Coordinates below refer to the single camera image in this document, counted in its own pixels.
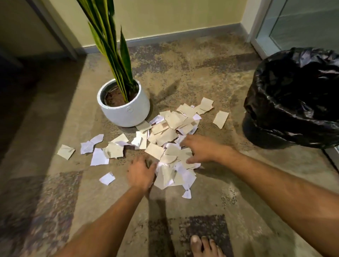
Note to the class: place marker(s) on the person's right hand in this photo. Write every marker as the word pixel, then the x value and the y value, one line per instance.
pixel 206 149

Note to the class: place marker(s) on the person's left hand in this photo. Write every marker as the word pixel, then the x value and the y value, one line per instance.
pixel 140 176

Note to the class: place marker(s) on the person's right thumb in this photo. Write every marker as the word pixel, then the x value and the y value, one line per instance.
pixel 193 160

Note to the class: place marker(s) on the person's left thumb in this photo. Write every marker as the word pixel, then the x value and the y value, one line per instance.
pixel 152 167

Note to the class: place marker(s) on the pile of torn paper pieces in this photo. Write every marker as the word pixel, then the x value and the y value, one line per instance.
pixel 166 132

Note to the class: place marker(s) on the person's right forearm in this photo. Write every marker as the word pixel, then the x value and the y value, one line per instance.
pixel 286 196

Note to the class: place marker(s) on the person's left forearm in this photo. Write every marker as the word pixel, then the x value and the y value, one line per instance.
pixel 106 227

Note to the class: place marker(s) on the white round plant pot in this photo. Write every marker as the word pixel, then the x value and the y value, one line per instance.
pixel 127 112

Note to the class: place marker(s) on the person's bare foot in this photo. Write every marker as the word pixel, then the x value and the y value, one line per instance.
pixel 205 247

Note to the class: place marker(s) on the black plastic trash bag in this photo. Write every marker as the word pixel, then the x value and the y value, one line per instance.
pixel 294 98

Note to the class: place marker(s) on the grey baseboard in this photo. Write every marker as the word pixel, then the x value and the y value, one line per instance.
pixel 172 34

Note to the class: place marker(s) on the green snake plant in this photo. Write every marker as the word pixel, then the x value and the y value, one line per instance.
pixel 111 45

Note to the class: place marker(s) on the grey door frame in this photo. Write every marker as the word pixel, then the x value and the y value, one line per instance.
pixel 53 29

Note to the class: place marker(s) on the glass door with white frame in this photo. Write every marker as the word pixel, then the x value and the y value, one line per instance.
pixel 299 23

